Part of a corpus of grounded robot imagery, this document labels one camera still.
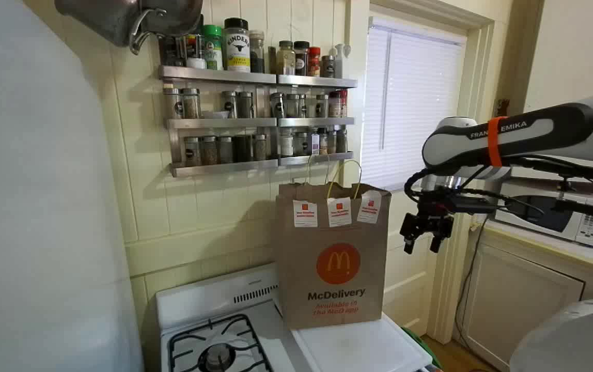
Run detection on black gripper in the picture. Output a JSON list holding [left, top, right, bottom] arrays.
[[401, 190, 453, 254]]

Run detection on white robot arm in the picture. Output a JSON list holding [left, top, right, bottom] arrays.
[[401, 97, 593, 372]]

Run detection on brown McDelivery paper bag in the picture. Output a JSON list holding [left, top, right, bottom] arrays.
[[275, 182, 390, 329]]

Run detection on white tray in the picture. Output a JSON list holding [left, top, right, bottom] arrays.
[[295, 315, 432, 372]]

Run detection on white gas stove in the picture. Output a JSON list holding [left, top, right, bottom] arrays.
[[157, 264, 311, 372]]

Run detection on black stove burner grate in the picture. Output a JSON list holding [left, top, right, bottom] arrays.
[[168, 313, 272, 372]]

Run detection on white cabinet under microwave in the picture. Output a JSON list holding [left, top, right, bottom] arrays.
[[458, 221, 593, 370]]

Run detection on white window blind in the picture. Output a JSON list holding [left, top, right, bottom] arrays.
[[362, 20, 465, 187]]

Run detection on white microwave oven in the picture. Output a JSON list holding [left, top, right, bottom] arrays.
[[496, 180, 593, 248]]

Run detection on red lid spice jar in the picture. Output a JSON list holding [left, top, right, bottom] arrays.
[[308, 45, 321, 76]]

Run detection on large black lid spice jar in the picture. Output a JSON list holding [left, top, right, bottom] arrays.
[[225, 19, 250, 72]]

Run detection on green lid spice jar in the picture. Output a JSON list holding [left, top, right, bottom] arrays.
[[202, 24, 224, 69]]

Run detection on hanging steel pot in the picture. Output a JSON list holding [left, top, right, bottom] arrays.
[[54, 0, 202, 54]]

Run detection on white refrigerator side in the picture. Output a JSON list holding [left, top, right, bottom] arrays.
[[0, 0, 143, 372]]

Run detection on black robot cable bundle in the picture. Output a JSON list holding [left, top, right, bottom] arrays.
[[403, 155, 593, 225]]

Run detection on steel wall spice rack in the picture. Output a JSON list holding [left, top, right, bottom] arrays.
[[161, 66, 356, 177]]

